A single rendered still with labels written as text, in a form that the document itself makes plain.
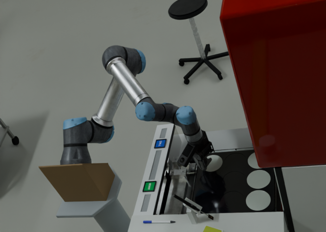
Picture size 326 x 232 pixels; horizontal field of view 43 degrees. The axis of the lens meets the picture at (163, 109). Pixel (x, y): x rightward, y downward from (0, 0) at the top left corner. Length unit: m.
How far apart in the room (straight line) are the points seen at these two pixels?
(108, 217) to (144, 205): 0.48
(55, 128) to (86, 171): 2.31
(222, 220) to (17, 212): 2.34
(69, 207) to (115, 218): 0.26
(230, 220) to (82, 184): 0.77
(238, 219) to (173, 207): 0.35
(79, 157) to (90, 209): 0.28
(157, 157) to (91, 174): 0.32
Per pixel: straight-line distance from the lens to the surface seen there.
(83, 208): 2.18
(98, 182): 2.08
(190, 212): 1.64
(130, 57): 1.97
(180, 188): 1.94
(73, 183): 2.11
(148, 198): 1.87
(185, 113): 1.68
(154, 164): 1.98
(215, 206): 1.81
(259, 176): 1.86
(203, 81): 3.96
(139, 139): 3.62
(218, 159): 1.97
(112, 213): 2.29
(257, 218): 1.66
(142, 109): 1.66
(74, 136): 2.06
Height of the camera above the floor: 2.34
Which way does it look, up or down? 38 degrees down
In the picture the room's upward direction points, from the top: 23 degrees counter-clockwise
